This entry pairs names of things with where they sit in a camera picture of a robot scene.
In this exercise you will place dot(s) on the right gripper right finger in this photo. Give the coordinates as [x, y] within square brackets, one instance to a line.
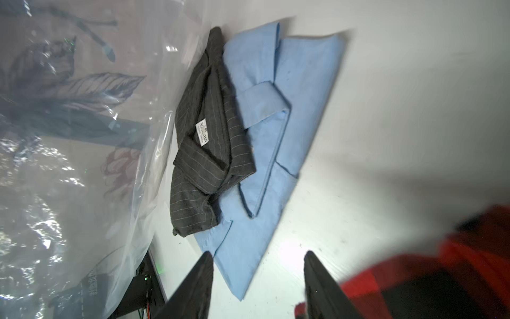
[324, 297]

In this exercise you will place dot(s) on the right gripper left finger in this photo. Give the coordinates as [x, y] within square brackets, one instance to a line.
[192, 298]

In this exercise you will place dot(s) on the red black plaid shirt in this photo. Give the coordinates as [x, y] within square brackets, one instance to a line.
[468, 278]

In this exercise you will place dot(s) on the dark grey pinstripe shirt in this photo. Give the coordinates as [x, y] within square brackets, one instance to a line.
[213, 150]

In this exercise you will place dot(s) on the clear plastic vacuum bag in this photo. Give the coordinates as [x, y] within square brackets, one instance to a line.
[89, 92]

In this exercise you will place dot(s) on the light blue folded shirt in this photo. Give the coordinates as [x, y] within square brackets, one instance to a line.
[282, 86]

